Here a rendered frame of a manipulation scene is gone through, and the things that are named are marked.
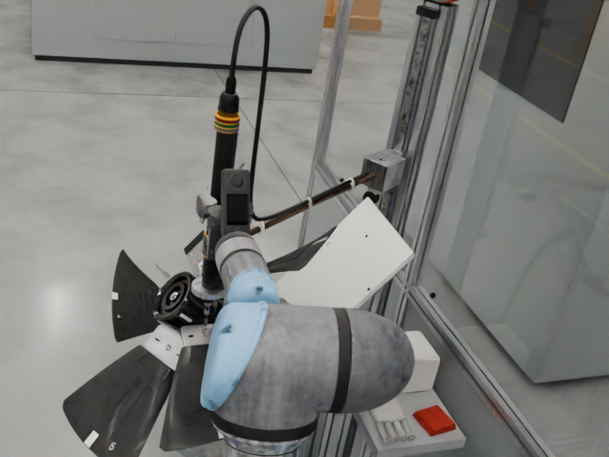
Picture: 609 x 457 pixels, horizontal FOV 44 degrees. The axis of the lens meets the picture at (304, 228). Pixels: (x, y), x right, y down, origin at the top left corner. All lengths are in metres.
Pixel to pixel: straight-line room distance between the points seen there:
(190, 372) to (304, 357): 0.71
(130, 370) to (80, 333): 1.88
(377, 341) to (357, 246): 0.93
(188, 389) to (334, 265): 0.49
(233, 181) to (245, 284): 0.22
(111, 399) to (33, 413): 1.49
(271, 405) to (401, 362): 0.15
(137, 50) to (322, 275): 5.42
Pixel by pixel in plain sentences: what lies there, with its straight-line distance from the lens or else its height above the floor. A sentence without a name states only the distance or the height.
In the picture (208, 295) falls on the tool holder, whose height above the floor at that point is 1.31.
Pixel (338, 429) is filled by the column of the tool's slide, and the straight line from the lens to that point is 2.46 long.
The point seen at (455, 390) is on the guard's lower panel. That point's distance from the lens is 2.05.
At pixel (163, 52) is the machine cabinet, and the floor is 0.14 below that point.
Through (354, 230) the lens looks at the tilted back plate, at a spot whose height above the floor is 1.31.
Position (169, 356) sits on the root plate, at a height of 1.10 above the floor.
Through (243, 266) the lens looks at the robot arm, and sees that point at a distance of 1.15.
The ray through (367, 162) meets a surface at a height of 1.41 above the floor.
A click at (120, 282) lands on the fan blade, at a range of 1.89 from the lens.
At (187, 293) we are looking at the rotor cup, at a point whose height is 1.25.
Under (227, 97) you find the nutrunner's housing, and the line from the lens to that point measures 1.30.
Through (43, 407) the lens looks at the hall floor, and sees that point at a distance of 3.16.
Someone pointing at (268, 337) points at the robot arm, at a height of 1.65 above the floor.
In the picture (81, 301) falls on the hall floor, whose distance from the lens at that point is 3.72.
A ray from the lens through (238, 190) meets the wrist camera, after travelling 1.27.
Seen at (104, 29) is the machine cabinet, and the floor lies 0.31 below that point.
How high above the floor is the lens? 2.12
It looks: 28 degrees down
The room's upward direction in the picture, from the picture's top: 10 degrees clockwise
